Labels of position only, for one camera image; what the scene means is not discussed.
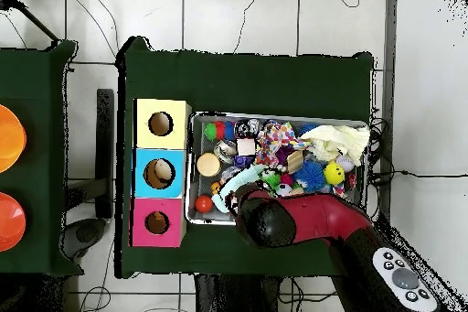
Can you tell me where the large yellow ball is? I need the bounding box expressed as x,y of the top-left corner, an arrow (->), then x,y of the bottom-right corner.
324,161 -> 346,187

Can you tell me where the crushed silver can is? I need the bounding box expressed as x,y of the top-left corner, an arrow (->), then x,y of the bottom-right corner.
214,139 -> 239,163

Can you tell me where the cream yellow cloth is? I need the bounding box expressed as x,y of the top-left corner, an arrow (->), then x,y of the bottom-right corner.
303,124 -> 372,167

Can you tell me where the black cable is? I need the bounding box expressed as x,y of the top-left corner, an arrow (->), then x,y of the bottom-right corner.
368,167 -> 468,182
233,0 -> 266,54

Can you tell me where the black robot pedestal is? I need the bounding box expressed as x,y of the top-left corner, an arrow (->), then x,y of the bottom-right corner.
193,274 -> 286,312

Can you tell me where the black stand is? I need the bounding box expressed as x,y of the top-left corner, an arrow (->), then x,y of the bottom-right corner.
94,88 -> 117,220

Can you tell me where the shallow clear mesh bin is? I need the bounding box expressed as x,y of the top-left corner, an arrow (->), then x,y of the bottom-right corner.
186,112 -> 369,229

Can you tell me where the mint green cloth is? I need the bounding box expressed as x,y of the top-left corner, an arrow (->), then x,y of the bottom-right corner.
218,165 -> 266,212

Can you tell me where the wooden box with three holes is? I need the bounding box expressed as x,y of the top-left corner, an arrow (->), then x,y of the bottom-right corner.
131,98 -> 193,249

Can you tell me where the dark green table cloth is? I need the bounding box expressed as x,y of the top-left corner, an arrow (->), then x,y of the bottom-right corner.
0,39 -> 79,276
115,36 -> 376,280

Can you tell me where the orange bowl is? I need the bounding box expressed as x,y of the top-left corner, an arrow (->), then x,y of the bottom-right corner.
0,103 -> 27,175
0,191 -> 27,253

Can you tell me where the red ball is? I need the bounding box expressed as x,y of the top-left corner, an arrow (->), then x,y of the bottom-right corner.
195,194 -> 216,214

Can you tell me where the toy hamburger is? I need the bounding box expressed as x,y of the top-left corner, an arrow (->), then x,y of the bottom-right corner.
197,152 -> 222,178

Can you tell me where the blue spiky ball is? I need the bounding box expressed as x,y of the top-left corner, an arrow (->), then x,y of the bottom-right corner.
294,161 -> 328,195
298,124 -> 322,138

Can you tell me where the colourful polka dot cloth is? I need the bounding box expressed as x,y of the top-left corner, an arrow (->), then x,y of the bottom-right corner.
255,121 -> 308,169

